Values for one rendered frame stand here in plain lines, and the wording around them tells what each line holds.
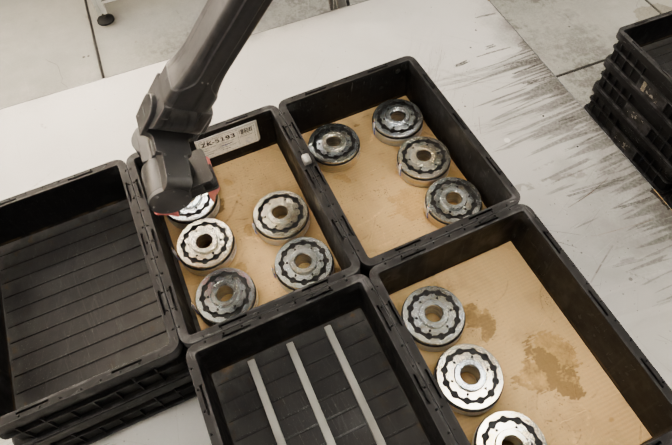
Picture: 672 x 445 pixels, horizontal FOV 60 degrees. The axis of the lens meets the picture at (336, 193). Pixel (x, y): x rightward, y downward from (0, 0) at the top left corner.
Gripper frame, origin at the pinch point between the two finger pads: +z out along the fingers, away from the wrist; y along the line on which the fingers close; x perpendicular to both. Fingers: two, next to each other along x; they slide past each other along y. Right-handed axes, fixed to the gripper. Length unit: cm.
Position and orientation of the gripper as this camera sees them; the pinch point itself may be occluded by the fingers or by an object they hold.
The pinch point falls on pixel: (194, 203)
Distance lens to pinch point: 99.6
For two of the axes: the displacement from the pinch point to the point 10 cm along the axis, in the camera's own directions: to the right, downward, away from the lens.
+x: -3.9, -7.8, 4.9
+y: 9.2, -3.8, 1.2
